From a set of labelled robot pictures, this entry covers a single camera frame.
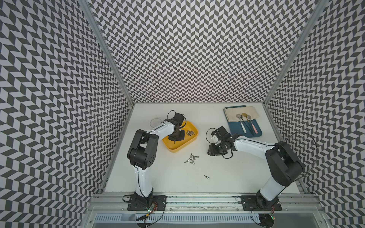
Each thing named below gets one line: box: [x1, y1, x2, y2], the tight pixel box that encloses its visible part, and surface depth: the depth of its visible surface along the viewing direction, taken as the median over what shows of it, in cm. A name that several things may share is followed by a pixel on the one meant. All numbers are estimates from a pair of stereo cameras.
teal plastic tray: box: [223, 105, 263, 138], surface depth 105 cm
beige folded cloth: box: [224, 105, 260, 122], surface depth 111 cm
